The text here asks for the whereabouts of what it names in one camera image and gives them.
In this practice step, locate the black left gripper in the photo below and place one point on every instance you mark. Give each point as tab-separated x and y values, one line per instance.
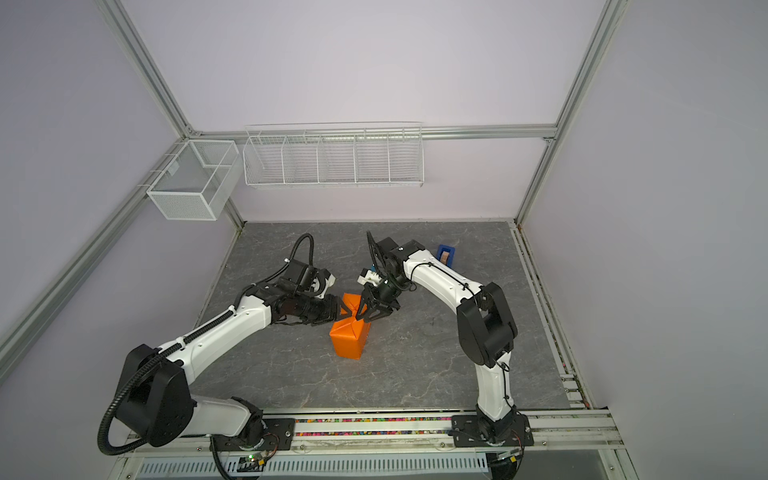
331	311

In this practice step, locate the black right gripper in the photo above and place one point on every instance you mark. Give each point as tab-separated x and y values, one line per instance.
372	297

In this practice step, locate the orange wrapping paper sheet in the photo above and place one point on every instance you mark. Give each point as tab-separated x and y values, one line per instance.
349	336

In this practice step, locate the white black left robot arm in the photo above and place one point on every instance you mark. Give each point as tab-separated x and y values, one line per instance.
153	404

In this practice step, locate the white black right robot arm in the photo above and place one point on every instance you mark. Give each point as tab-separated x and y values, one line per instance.
485	324

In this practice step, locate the blue tape dispenser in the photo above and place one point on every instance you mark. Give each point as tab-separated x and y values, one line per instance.
446	254

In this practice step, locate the white mesh side basket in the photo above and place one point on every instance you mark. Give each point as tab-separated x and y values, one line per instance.
198	180

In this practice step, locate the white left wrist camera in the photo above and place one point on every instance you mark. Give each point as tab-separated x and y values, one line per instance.
322	281

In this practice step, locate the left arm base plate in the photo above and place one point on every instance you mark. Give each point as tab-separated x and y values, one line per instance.
266	434

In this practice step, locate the white wire wall shelf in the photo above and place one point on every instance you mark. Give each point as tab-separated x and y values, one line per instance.
334	154

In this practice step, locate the white vented cable duct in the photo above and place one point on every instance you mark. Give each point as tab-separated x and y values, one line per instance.
322	466

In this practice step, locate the aluminium front rail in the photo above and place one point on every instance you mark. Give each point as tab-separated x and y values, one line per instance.
319	431

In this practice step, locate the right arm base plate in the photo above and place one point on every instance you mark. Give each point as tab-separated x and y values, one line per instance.
476	430

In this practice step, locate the aluminium corner frame post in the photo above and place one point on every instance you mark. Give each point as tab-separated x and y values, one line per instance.
126	33

